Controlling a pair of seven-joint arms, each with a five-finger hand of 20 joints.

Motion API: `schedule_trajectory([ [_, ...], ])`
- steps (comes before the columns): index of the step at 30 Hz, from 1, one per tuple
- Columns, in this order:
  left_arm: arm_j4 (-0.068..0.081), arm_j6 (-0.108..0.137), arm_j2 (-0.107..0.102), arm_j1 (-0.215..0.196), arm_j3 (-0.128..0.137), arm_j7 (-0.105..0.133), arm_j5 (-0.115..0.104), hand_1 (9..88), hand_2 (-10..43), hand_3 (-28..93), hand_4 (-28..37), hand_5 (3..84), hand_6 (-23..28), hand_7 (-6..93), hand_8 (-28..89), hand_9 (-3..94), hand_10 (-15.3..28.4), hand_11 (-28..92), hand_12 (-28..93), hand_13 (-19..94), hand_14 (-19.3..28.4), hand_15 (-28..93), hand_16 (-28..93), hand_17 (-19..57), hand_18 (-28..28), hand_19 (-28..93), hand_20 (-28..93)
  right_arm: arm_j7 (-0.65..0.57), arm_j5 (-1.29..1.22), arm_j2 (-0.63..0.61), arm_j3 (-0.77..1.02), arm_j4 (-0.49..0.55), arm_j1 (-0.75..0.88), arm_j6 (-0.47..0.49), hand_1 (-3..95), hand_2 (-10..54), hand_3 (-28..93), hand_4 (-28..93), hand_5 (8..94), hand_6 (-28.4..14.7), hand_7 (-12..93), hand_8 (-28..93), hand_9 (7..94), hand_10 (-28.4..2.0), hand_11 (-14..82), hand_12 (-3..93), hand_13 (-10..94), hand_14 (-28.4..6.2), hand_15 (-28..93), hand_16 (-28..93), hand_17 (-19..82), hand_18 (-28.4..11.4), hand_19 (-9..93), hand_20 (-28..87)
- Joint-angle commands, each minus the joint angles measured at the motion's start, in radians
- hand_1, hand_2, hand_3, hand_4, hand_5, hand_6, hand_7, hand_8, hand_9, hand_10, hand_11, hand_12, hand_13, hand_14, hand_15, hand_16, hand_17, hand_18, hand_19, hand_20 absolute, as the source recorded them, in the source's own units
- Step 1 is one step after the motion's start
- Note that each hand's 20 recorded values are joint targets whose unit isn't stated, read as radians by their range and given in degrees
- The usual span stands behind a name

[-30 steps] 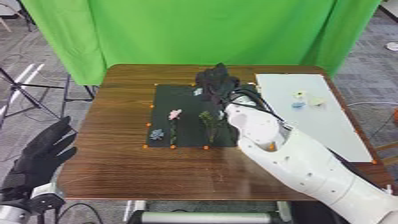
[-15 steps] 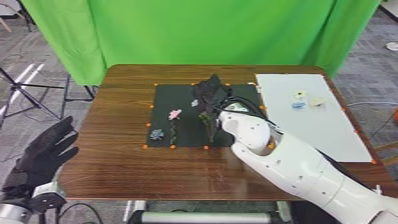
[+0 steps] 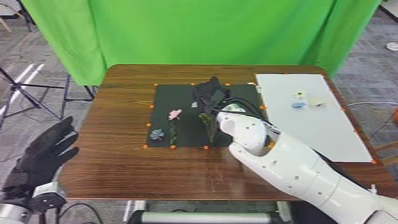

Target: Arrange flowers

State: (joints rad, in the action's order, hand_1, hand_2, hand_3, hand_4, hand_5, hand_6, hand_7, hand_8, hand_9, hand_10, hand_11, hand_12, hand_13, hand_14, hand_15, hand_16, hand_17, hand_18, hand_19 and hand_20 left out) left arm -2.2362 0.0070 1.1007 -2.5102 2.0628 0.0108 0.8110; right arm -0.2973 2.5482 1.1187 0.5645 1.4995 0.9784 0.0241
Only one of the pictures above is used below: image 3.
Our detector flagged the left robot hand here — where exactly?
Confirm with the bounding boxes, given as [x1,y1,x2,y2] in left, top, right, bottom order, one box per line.
[2,116,81,202]

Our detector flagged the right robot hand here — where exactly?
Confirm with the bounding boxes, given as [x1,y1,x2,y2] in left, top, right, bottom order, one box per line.
[190,76,233,116]

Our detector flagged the green sprig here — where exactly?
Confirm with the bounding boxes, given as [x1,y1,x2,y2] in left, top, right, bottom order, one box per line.
[199,113,218,143]

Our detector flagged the dark mat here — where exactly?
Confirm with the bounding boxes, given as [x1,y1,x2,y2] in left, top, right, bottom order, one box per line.
[144,83,266,149]

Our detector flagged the pink flower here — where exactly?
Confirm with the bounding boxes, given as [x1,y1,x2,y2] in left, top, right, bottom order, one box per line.
[167,108,185,146]

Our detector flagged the black tripod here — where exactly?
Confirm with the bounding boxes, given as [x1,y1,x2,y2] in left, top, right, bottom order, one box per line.
[0,65,67,122]

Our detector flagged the yellow flower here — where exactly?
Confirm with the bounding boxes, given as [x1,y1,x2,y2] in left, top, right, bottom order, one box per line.
[307,97,328,108]

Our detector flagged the white sheet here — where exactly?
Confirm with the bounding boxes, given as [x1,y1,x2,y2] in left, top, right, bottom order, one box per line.
[254,73,376,164]

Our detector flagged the pale grey bar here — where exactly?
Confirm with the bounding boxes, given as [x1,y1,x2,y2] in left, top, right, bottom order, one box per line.
[126,209,293,224]

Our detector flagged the wooden chair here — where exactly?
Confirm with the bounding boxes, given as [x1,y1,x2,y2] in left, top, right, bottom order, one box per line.
[0,0,35,33]

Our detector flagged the black cable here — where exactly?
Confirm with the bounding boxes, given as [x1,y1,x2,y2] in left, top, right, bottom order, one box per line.
[211,96,266,118]
[57,201,106,224]

